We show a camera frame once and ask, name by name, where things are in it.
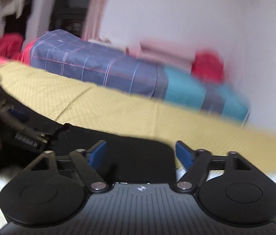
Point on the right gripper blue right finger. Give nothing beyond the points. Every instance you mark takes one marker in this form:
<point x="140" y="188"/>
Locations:
<point x="196" y="163"/>

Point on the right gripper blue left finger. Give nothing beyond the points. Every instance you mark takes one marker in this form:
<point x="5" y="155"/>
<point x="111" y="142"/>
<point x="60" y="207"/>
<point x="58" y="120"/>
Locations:
<point x="87" y="162"/>

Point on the black knit pants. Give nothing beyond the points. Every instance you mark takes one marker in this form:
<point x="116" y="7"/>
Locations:
<point x="128" y="159"/>

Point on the yellow quilted blanket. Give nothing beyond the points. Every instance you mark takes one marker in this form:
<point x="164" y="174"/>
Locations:
<point x="65" y="100"/>

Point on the red folded cloth pile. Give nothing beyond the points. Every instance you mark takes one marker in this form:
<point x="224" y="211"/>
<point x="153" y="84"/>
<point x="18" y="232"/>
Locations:
<point x="11" y="46"/>

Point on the purple plaid folded duvet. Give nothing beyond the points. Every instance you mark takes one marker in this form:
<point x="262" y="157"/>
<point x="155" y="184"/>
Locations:
<point x="64" y="54"/>

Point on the red folded clothes stack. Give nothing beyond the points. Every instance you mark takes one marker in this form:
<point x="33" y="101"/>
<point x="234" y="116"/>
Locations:
<point x="208" y="67"/>

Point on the pink folded blanket stack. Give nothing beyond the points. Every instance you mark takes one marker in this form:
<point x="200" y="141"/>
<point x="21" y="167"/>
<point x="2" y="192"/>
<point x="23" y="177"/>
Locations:
<point x="165" y="52"/>

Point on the pink curtain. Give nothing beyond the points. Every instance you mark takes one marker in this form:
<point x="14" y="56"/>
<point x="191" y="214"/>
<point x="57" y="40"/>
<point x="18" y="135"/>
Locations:
<point x="93" y="20"/>

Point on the dark window frame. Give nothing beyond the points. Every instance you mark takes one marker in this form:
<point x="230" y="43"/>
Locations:
<point x="69" y="15"/>

